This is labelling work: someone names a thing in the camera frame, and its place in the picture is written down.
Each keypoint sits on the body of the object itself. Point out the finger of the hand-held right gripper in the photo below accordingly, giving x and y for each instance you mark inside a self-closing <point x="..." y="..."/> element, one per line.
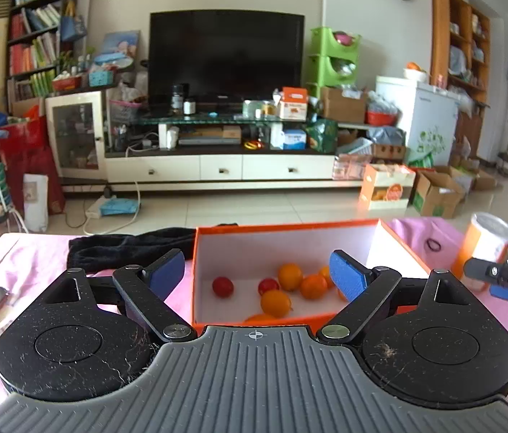
<point x="490" y="271"/>

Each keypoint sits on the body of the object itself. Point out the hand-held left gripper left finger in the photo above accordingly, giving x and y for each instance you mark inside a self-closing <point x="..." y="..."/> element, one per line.
<point x="168" y="273"/>

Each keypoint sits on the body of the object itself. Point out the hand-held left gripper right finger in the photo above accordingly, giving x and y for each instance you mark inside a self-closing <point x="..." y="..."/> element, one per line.
<point x="348" y="279"/>

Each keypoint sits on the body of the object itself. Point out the orange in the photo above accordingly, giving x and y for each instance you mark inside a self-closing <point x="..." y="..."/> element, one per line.
<point x="313" y="287"/>
<point x="275" y="303"/>
<point x="326" y="275"/>
<point x="290" y="277"/>

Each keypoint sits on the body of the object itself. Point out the red tomato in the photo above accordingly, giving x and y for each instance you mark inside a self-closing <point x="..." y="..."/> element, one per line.
<point x="222" y="287"/>
<point x="268" y="285"/>

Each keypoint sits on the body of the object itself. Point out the orange cardboard box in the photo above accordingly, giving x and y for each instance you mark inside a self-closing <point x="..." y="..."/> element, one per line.
<point x="254" y="246"/>

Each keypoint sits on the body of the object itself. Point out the white and orange canister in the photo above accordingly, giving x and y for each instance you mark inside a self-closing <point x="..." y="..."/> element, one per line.
<point x="488" y="241"/>

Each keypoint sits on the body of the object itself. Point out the black cloth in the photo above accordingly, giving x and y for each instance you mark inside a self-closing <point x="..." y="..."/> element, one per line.
<point x="114" y="248"/>

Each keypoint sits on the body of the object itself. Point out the blue packet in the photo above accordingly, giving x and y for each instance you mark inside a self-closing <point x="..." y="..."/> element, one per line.
<point x="121" y="207"/>

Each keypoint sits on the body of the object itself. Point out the open brown cardboard box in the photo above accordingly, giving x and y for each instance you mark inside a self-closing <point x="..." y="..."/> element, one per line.
<point x="436" y="196"/>

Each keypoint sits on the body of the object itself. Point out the white power strip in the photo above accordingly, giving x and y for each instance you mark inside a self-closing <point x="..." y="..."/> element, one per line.
<point x="98" y="207"/>

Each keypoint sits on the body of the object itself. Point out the orange printed fruit carton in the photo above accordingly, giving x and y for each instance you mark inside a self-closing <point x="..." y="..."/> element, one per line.
<point x="387" y="189"/>

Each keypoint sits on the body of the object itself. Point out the white television stand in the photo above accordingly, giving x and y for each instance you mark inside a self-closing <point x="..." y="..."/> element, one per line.
<point x="220" y="167"/>

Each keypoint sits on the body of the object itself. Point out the pink floral blanket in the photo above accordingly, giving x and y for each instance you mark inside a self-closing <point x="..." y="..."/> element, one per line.
<point x="28" y="257"/>

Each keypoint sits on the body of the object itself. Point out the green snack bag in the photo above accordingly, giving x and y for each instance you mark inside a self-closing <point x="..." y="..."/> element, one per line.
<point x="322" y="135"/>

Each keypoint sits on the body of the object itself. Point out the blue tissue box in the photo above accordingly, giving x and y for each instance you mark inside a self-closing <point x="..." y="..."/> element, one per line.
<point x="294" y="140"/>

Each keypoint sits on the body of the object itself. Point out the white paper bag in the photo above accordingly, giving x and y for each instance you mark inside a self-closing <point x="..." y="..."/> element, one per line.
<point x="35" y="203"/>

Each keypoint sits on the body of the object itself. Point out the white chest freezer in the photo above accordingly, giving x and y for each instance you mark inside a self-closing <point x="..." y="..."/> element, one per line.
<point x="425" y="117"/>

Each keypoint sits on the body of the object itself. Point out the red plastic basin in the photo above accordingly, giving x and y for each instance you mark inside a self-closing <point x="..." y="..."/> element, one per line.
<point x="381" y="118"/>

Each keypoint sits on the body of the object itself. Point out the white glass-door cabinet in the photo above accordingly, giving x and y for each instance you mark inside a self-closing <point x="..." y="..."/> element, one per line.
<point x="76" y="135"/>

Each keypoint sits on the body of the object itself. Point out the red shopping bag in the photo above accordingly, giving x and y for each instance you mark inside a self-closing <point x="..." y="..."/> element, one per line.
<point x="33" y="153"/>

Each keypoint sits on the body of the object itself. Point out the white and orange carton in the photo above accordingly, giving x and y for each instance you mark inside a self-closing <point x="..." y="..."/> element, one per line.
<point x="293" y="103"/>

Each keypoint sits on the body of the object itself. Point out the blue plastic basket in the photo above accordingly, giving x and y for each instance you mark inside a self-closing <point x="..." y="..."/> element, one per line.
<point x="102" y="79"/>

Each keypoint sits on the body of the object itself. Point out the red plastic basket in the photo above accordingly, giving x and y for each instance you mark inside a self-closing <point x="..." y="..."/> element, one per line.
<point x="67" y="83"/>

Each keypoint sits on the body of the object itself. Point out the green stacked storage bins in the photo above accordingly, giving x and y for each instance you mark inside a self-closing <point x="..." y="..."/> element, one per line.
<point x="335" y="63"/>

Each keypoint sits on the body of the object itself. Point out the wooden open shelf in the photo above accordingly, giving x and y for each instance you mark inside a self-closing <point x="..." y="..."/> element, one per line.
<point x="443" y="36"/>

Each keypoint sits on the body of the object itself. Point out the black flat television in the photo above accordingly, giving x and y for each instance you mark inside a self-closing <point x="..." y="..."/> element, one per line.
<point x="226" y="52"/>

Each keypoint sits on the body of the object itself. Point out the framed picture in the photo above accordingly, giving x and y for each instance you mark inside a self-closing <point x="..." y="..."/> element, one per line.
<point x="121" y="45"/>

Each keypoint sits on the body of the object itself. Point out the blue hanging bag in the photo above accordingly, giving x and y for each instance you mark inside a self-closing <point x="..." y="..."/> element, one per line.
<point x="72" y="29"/>

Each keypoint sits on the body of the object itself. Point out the dark bookshelf with books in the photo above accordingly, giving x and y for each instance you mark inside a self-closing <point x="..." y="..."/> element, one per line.
<point x="33" y="45"/>

